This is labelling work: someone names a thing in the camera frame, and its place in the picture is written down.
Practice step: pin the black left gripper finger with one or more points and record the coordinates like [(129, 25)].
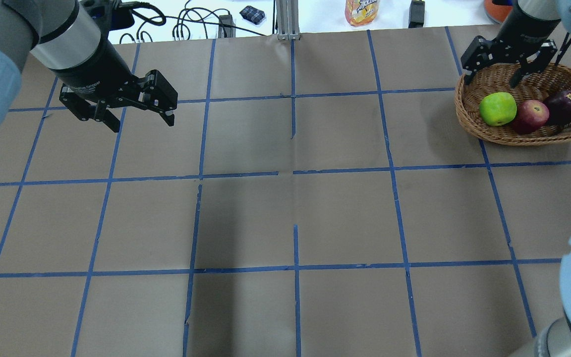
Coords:
[(168, 117), (109, 119)]

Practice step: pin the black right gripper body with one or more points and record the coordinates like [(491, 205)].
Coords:
[(524, 27)]

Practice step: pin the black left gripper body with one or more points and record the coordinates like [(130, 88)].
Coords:
[(94, 68)]

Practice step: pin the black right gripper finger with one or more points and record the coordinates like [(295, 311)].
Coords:
[(525, 68), (469, 75)]

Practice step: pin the green apple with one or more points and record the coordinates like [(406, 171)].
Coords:
[(498, 109)]

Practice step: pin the red apple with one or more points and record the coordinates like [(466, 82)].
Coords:
[(531, 115)]

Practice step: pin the dark purple apple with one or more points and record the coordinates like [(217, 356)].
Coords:
[(559, 107)]

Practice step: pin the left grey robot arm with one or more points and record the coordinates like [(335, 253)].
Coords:
[(70, 38)]

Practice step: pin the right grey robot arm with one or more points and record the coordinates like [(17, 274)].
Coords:
[(523, 39)]

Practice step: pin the woven wicker basket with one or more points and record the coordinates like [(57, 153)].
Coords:
[(496, 78)]

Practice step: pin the orange bucket with lid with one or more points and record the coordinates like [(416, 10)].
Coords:
[(498, 10)]

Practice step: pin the black power adapter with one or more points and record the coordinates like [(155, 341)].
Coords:
[(416, 15)]

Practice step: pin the orange juice bottle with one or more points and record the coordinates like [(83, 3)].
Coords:
[(361, 12)]

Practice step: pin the dark blue pouch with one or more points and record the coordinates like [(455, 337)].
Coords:
[(252, 14)]

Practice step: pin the aluminium frame post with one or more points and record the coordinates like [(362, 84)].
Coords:
[(287, 20)]

